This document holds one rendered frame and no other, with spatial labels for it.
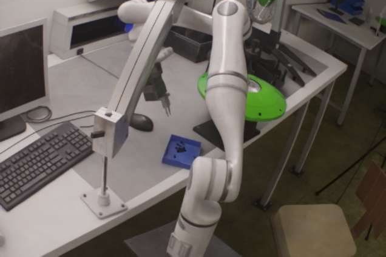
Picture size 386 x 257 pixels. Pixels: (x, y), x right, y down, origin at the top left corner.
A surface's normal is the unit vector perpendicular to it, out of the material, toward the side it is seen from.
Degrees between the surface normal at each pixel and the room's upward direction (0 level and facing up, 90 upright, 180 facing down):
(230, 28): 42
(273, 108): 23
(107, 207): 0
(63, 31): 90
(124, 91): 49
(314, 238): 0
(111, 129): 90
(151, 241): 0
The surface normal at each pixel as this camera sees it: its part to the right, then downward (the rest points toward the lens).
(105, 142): -0.32, 0.43
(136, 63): -0.11, -0.22
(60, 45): -0.62, 0.29
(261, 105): 0.32, -0.60
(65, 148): 0.29, -0.80
